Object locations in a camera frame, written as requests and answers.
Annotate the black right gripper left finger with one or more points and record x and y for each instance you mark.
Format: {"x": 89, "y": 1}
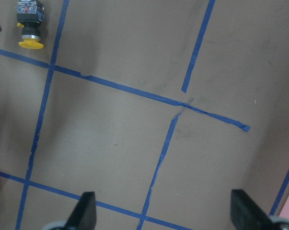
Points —
{"x": 83, "y": 217}

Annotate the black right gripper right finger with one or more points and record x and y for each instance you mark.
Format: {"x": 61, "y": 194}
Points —
{"x": 246, "y": 214}

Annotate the yellow push button switch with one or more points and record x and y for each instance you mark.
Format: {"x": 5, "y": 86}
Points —
{"x": 30, "y": 15}

